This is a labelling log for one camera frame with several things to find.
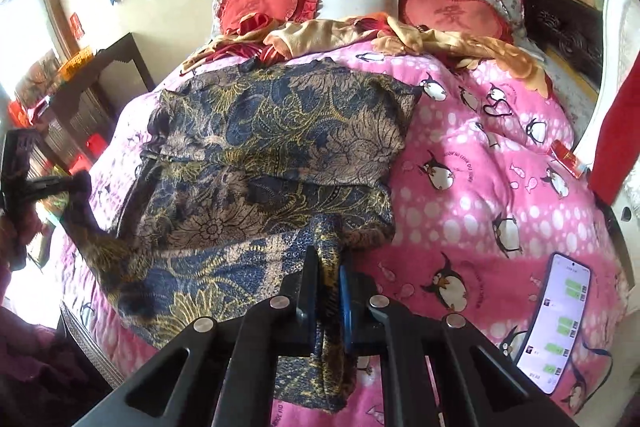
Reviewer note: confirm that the red heart pillow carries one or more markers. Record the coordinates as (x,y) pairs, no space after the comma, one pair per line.
(475,17)
(231,12)

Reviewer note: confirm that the pink penguin blanket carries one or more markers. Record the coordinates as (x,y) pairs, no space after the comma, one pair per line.
(479,208)

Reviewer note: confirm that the dark wooden side table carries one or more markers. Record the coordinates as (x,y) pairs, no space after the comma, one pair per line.
(80,106)

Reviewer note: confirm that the white ornate chair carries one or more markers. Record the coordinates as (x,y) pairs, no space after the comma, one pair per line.
(620,50)

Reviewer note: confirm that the right red heart pillow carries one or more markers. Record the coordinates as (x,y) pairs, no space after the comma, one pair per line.
(475,17)

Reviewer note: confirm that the person's left hand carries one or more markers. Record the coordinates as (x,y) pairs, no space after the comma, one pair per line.
(17,233)

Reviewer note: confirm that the white smartphone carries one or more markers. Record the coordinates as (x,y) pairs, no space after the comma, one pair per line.
(550,339)

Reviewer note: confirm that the magenta left sleeve forearm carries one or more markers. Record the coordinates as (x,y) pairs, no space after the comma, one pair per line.
(46,380)

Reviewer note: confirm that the dark floral batik garment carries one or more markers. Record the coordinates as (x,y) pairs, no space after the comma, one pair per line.
(246,168)

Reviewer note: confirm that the small red packet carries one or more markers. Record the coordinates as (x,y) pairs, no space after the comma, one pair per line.
(567,159)

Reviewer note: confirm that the red cloth on chair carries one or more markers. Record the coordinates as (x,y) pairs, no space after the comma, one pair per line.
(618,143)

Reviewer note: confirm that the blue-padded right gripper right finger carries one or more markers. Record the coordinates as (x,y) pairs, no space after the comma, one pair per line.
(437,372)

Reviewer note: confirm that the gold and red satin cloth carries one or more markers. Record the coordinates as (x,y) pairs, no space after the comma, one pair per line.
(274,41)

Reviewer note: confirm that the dark carved nightstand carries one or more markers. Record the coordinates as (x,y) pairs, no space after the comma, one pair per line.
(573,29)

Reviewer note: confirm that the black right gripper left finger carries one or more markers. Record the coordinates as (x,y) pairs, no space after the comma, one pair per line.
(220,373)

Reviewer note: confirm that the left red heart pillow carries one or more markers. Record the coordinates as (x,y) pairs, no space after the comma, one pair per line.
(231,12)

